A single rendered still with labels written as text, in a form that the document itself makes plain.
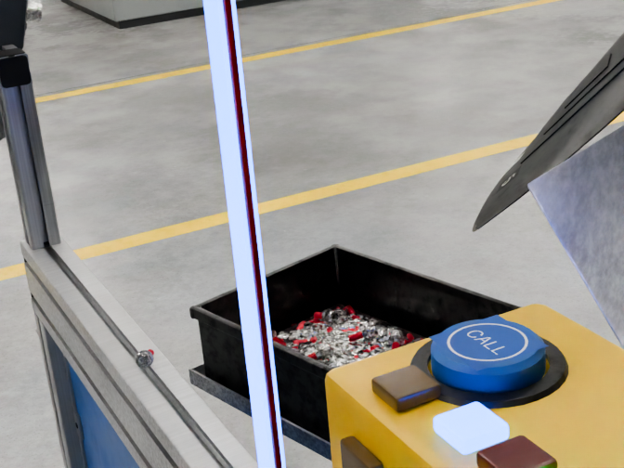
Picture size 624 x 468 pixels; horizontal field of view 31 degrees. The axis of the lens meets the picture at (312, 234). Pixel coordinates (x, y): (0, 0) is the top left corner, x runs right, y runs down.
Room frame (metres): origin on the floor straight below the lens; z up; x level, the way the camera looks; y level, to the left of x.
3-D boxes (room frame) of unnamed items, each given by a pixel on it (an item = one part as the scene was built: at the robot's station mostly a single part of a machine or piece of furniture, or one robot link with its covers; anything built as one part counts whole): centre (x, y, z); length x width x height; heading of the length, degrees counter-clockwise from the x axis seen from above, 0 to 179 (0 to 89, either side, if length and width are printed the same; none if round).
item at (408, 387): (0.33, -0.03, 1.08); 0.02 x 0.02 x 0.01; 25
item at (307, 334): (0.80, -0.03, 0.83); 0.19 x 0.14 x 0.02; 41
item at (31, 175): (1.05, 0.27, 0.96); 0.03 x 0.03 x 0.20; 25
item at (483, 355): (0.35, -0.06, 1.08); 0.04 x 0.04 x 0.02
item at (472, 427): (0.30, -0.04, 1.08); 0.02 x 0.02 x 0.01; 25
